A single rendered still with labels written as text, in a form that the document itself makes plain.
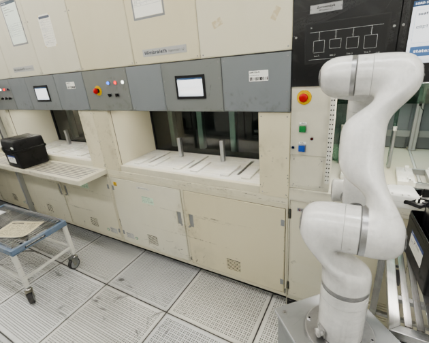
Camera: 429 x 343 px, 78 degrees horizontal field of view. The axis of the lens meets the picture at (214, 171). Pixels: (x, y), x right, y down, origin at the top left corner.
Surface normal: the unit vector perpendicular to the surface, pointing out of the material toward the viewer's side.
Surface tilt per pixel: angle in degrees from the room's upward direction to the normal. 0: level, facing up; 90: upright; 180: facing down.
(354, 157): 69
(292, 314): 0
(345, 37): 90
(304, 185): 90
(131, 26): 90
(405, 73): 63
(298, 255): 90
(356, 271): 30
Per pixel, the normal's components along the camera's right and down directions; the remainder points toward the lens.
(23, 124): 0.87, 0.11
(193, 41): -0.48, 0.36
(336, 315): -0.65, 0.33
